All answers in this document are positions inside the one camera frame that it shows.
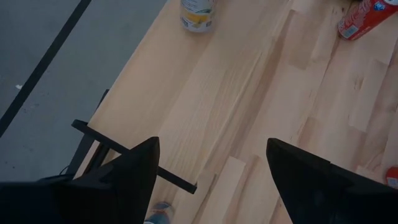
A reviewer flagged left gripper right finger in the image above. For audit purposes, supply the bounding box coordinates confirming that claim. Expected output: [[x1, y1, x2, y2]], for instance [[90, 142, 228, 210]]
[[266, 138, 398, 224]]

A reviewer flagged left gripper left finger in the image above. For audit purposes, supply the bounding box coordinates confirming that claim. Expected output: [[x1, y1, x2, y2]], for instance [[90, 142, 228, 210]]
[[0, 136, 161, 224]]

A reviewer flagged blue Red Bull can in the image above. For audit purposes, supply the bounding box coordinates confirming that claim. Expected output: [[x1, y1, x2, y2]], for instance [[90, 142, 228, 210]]
[[143, 201, 175, 224]]

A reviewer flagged red cola can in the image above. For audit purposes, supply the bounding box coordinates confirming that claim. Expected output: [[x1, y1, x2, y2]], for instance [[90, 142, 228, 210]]
[[385, 166, 398, 190]]

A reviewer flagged orange-red soda can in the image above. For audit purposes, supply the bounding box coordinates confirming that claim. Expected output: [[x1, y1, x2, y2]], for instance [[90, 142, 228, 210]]
[[337, 0, 398, 41]]

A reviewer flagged white Celsius can orange print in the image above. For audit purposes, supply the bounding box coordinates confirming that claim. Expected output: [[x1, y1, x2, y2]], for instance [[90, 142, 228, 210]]
[[179, 0, 216, 34]]

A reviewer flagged wooden shelf with black frame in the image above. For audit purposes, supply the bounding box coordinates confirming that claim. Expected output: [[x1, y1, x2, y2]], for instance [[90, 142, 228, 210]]
[[66, 0, 295, 195]]

